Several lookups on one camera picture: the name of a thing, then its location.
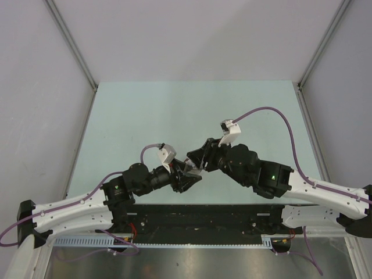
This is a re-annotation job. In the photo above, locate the aluminium frame post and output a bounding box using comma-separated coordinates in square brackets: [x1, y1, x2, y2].
[43, 0, 98, 92]
[297, 0, 354, 91]

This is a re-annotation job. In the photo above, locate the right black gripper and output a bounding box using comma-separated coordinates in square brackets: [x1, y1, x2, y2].
[187, 136, 249, 187]

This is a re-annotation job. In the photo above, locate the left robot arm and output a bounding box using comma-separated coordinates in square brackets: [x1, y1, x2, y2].
[17, 159, 202, 248]

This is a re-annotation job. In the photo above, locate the right aluminium frame post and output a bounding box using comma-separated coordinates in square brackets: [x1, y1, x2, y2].
[297, 0, 354, 91]

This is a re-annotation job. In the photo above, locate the left aluminium frame post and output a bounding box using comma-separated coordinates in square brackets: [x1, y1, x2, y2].
[43, 0, 98, 92]

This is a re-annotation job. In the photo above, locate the clear pill bottle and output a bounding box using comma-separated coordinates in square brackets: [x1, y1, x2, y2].
[184, 158, 201, 175]

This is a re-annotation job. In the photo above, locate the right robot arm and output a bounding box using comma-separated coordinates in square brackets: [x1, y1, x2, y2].
[187, 138, 371, 238]

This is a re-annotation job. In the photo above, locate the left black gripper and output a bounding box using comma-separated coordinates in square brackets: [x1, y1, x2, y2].
[135, 158, 201, 196]

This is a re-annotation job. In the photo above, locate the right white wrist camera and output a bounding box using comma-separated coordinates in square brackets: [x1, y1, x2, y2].
[219, 119, 241, 147]

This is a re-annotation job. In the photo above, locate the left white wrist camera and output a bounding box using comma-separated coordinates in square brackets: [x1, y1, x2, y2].
[157, 144, 177, 173]

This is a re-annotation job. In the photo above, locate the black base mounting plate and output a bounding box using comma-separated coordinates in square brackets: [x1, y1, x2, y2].
[108, 205, 302, 245]

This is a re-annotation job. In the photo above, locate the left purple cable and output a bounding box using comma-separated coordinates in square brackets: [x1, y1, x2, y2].
[0, 142, 163, 259]

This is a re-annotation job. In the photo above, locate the white slotted cable duct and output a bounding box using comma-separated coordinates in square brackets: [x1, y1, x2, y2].
[53, 234, 276, 249]

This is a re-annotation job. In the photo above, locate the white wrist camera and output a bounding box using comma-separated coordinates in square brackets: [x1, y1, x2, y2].
[157, 144, 177, 173]
[219, 119, 241, 147]

